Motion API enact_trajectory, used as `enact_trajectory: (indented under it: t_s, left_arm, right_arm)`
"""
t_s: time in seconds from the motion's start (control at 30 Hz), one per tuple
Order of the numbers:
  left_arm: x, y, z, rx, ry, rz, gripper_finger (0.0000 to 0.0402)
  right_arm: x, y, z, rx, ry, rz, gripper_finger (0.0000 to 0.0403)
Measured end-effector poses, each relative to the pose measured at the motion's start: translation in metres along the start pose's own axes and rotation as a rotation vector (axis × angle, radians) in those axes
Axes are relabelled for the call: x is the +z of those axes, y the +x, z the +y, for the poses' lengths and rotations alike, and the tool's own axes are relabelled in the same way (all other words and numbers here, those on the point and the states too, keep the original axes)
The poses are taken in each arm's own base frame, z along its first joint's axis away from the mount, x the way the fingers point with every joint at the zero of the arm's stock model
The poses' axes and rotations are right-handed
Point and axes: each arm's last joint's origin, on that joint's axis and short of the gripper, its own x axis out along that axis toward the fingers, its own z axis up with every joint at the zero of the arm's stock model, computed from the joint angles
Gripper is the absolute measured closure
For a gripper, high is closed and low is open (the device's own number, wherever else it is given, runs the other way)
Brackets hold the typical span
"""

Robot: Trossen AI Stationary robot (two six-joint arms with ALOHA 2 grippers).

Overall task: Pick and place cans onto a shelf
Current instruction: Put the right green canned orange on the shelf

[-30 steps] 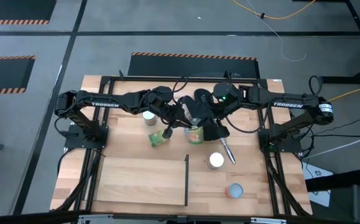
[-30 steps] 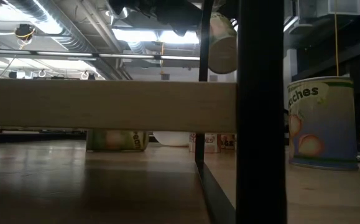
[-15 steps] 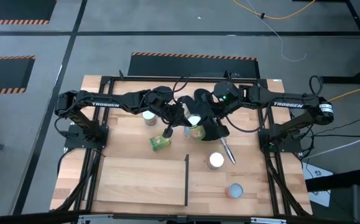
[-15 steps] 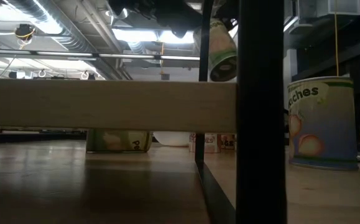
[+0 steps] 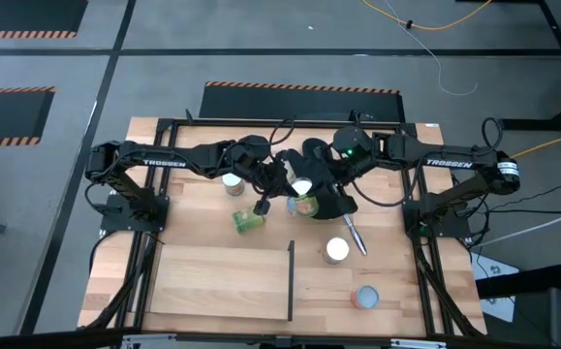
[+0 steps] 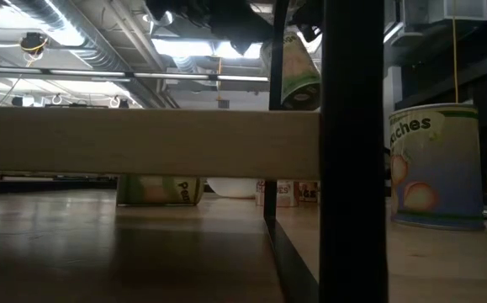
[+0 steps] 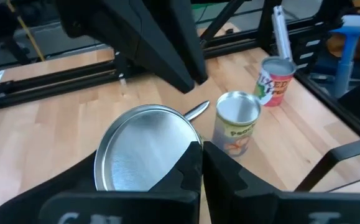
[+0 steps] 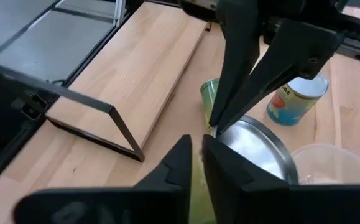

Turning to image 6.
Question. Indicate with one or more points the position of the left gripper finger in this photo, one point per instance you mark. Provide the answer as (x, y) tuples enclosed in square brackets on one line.
[(241, 42), (308, 21)]

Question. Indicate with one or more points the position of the peaches label can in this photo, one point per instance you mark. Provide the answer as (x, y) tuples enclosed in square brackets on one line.
[(440, 177), (300, 67)]

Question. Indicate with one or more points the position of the orange label can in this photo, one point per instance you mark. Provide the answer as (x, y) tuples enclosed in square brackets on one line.
[(309, 191)]

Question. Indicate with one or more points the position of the tall green pears can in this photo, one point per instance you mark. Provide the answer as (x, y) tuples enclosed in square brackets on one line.
[(159, 191)]

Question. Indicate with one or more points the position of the light wooden shelf board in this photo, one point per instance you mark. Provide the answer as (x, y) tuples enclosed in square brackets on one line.
[(142, 143)]

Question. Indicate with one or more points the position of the small dark hanging box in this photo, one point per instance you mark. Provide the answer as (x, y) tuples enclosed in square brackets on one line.
[(223, 104)]

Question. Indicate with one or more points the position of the translucent plastic bowl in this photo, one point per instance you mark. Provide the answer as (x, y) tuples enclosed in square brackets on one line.
[(232, 187)]

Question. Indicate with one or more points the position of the white ceiling box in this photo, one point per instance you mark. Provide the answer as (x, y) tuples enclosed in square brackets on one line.
[(457, 10)]

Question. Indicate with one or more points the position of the black yellow ceiling device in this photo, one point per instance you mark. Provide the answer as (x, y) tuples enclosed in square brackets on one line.
[(33, 42)]

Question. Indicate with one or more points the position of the corrugated silver ceiling duct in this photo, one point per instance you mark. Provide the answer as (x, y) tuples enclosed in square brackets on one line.
[(100, 59)]

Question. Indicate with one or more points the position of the black shelf end frame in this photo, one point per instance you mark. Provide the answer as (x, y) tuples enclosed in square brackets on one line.
[(352, 168)]

